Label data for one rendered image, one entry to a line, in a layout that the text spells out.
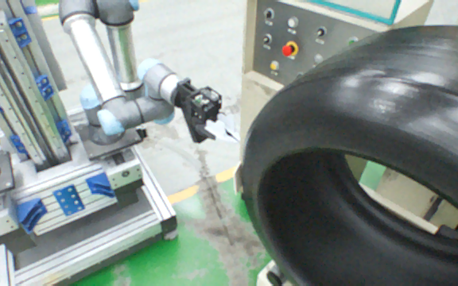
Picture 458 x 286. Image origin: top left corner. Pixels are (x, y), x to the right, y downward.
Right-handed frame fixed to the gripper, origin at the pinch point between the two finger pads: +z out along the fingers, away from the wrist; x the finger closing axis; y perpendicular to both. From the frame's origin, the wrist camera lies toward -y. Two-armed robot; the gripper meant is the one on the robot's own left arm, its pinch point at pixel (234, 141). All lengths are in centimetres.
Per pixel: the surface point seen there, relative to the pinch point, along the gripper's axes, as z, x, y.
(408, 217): 41.0, 23.3, -11.6
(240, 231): -14, 36, -114
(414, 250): 45.8, 15.1, -11.0
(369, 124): 27.6, -11.6, 33.8
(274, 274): 25.7, -11.1, -16.2
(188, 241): -31, 11, -116
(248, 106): -35, 52, -41
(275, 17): -33, 57, 2
